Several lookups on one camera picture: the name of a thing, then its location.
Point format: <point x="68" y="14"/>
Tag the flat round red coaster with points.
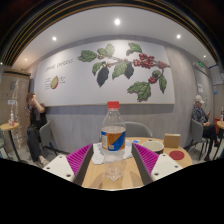
<point x="176" y="155"/>

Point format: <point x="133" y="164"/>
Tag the brown cardboard box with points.
<point x="172" y="140"/>

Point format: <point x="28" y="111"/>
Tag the clear bottle with red cap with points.
<point x="113" y="140"/>

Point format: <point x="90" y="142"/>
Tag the person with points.
<point x="200" y="116"/>
<point x="36" y="120"/>

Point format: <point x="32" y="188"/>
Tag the black mug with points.
<point x="159" y="149"/>

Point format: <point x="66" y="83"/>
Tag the white wall poster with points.
<point x="200" y="88"/>

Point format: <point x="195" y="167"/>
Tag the group of ceiling lights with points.
<point x="117" y="21"/>

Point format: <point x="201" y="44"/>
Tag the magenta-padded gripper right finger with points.
<point x="165" y="165"/>

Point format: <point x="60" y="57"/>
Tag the grey armchair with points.
<point x="140" y="130"/>

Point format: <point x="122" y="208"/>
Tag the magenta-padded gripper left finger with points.
<point x="56" y="166"/>

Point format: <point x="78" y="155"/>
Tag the green exit sign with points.
<point x="201" y="64"/>

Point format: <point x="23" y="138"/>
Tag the wall notice board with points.
<point x="216" y="75"/>

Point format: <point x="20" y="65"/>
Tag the coffee plant wall mural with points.
<point x="73" y="83"/>

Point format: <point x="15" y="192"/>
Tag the grey chair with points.
<point x="45" y="133"/>
<point x="196" y="130"/>

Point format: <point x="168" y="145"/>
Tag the small blue packet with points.
<point x="136" y="141"/>

